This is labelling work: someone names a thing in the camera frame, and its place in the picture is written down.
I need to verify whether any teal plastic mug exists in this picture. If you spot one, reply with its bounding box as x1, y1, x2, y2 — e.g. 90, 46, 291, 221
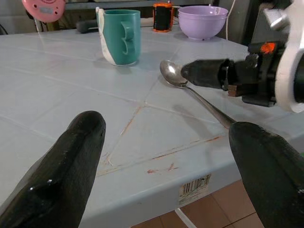
97, 9, 141, 66

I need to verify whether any orange and black spool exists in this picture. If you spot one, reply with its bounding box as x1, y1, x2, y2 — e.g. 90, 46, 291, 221
152, 2, 173, 33

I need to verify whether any purple plastic bowl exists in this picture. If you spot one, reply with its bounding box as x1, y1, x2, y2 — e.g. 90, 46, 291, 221
177, 6, 229, 20
178, 14, 228, 41

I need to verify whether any white strap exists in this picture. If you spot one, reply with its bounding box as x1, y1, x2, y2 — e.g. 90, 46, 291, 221
175, 208, 198, 228

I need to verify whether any thin white cable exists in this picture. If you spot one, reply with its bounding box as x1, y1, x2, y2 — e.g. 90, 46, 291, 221
225, 0, 236, 40

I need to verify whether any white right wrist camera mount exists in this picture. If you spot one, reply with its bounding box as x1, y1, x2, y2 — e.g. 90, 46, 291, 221
268, 0, 304, 114

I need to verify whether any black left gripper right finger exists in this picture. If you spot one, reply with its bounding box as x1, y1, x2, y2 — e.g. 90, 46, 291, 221
228, 121, 304, 228

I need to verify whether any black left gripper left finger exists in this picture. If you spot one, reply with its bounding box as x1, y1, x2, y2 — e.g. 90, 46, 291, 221
0, 110, 106, 228

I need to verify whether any pink round device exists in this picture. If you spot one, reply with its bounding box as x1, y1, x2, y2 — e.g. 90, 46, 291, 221
22, 0, 67, 23

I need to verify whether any white tube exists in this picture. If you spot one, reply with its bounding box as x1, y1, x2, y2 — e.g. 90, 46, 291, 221
95, 6, 117, 65

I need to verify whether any silver metal spoon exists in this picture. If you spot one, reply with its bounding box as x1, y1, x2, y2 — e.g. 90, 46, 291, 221
160, 60, 236, 129

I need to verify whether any barcode sticker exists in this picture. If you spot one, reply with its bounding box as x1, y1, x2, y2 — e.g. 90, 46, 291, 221
178, 173, 212, 206

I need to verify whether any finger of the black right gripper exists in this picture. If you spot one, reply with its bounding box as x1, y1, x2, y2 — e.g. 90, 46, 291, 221
180, 58, 227, 90

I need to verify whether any black oblong object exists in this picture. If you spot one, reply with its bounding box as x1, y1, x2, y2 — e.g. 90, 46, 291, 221
76, 20, 99, 34

